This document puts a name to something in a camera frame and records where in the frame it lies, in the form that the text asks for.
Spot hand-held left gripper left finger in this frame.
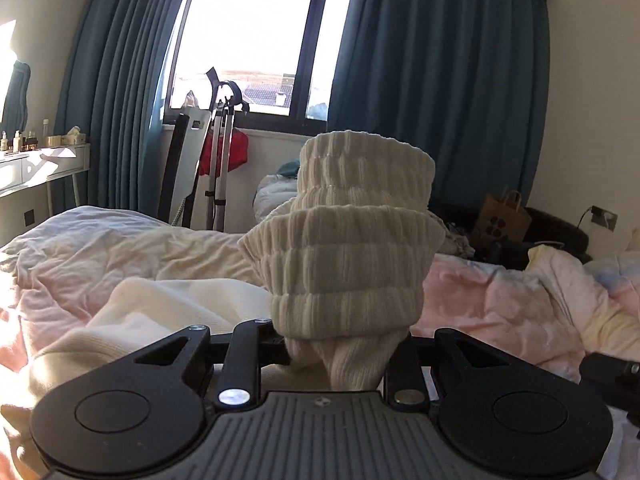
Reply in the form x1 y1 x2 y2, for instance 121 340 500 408
134 319 292 408

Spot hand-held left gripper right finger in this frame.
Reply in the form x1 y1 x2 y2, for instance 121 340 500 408
382 329 506 407

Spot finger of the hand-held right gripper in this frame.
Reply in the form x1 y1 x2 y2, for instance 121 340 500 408
580 352 640 428

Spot cream ribbed cuff pants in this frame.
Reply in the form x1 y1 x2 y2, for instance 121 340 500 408
27 130 447 411

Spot pile of clothes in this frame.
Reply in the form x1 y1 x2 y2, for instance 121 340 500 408
252 160 302 222

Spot pastel quilt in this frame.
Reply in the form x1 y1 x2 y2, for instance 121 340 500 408
0 205 640 480

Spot dark sofa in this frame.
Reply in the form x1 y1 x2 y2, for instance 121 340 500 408
430 200 594 267

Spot brown paper bag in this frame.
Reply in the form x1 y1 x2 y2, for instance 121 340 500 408
475 187 532 249

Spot folded black white machine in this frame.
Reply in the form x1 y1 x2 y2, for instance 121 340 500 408
157 109 212 227

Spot red bag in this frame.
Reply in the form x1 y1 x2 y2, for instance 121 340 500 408
198 127 250 177

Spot white dressing table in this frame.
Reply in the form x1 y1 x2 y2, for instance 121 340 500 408
0 142 92 222

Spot teal curtain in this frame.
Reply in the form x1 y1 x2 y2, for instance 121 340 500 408
327 0 551 211
52 0 208 222

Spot window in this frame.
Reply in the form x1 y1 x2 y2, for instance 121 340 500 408
162 0 357 135

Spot table mirror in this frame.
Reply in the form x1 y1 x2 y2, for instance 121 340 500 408
0 60 32 132

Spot white wall socket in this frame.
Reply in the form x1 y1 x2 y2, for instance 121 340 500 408
590 205 619 231

